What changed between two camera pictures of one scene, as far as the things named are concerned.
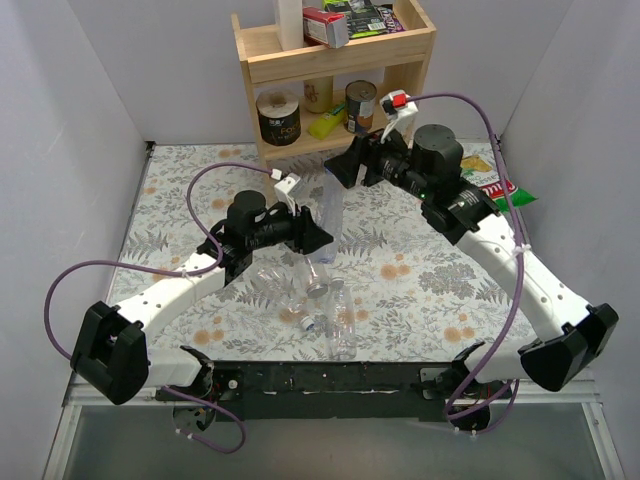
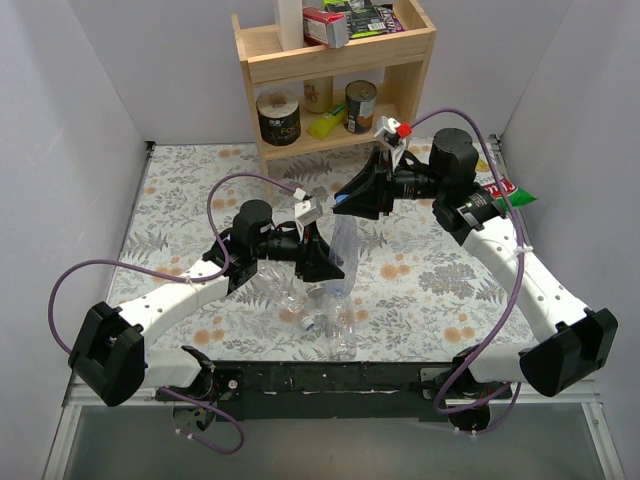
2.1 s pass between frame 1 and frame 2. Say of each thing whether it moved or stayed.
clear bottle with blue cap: moved
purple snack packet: stayed
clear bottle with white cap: stayed
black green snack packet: stayed
